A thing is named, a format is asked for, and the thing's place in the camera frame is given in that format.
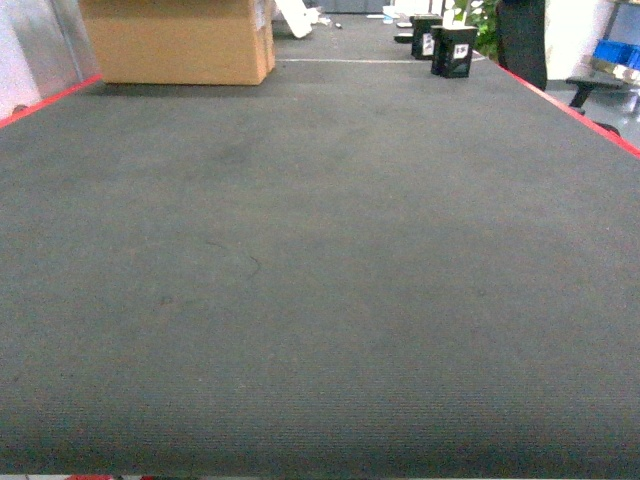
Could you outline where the grey felt table mat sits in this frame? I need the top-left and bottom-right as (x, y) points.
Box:
(1, 17), (639, 479)

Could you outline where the black box with label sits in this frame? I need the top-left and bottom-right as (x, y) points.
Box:
(410, 14), (443, 60)
(431, 25), (478, 79)

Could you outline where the cardboard box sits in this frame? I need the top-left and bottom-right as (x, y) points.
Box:
(79, 0), (275, 86)

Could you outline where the potted green plant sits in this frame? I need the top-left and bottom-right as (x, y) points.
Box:
(452, 0), (498, 60)

